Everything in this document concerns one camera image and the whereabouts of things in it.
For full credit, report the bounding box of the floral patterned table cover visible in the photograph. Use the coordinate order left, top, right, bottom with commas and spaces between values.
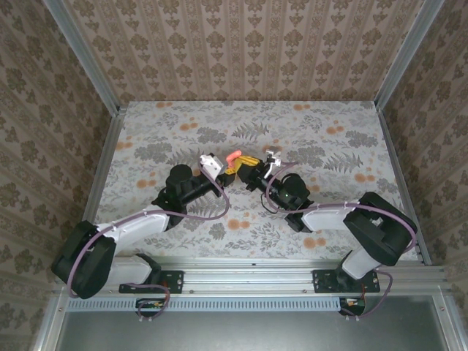
84, 100, 421, 261

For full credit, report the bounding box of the left connector board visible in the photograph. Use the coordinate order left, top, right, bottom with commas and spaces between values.
135, 298, 165, 318

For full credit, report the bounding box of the connector board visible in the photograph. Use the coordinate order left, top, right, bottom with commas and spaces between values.
339, 296, 366, 317
135, 298, 165, 318

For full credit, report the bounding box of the right connector board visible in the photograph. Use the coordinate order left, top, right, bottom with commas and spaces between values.
339, 296, 366, 317

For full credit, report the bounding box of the grey metal panel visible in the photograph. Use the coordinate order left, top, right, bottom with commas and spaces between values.
54, 310, 450, 351

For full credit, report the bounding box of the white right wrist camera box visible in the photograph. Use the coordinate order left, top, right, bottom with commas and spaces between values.
263, 147, 283, 181

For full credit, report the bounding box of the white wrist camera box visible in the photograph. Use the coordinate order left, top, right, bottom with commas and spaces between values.
263, 147, 283, 181
198, 153, 224, 177

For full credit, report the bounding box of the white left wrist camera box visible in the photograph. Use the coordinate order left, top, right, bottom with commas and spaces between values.
198, 153, 224, 177

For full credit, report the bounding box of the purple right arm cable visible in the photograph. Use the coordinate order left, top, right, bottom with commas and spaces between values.
265, 162, 420, 322

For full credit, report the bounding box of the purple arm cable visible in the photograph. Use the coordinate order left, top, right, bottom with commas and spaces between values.
265, 162, 420, 322
65, 162, 231, 323

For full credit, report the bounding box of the thin black cable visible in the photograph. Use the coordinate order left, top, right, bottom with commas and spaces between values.
258, 192, 287, 217

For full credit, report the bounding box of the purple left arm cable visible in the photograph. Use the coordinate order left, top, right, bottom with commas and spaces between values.
65, 162, 231, 323

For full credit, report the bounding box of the aluminium left table rail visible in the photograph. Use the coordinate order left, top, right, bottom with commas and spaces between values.
75, 105, 129, 264

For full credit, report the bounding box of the aluminium table rail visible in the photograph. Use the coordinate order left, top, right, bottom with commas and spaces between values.
75, 105, 129, 264
375, 104, 433, 267

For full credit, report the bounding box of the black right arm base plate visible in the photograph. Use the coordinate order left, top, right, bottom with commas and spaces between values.
312, 269, 381, 294

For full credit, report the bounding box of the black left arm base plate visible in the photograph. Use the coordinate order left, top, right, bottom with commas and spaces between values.
119, 269, 184, 294

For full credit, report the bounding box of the aluminium mounting rail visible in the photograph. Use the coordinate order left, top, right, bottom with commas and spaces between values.
53, 255, 454, 297

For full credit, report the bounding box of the aluminium right table rail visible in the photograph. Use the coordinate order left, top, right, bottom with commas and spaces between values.
375, 104, 433, 267

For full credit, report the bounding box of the grey slotted cable duct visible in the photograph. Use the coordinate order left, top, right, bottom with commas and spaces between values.
67, 296, 343, 312

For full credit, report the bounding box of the aluminium left frame post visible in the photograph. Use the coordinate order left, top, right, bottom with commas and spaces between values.
45, 0, 124, 114

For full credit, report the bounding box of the aluminium frame post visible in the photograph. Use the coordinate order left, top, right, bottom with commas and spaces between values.
45, 0, 124, 114
374, 0, 449, 110

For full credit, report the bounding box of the aluminium right frame post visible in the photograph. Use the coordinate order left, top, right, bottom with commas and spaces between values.
374, 0, 449, 110

